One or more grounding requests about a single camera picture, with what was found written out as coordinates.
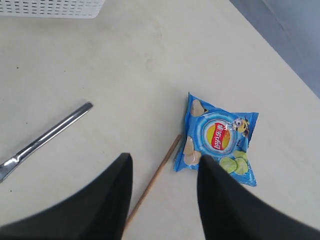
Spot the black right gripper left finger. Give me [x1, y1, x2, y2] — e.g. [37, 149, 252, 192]
[0, 153, 133, 240]

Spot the brown wooden chopstick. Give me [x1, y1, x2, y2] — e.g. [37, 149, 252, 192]
[124, 134, 182, 231]

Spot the steel fork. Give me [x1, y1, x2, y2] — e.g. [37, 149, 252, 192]
[0, 101, 94, 183]

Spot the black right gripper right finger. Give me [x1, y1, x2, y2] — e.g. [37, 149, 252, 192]
[197, 155, 320, 240]

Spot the blue potato chips bag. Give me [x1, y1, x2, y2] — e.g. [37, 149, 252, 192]
[173, 94, 259, 187]

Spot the white woven plastic basket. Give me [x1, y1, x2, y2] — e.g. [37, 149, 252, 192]
[0, 0, 105, 19]

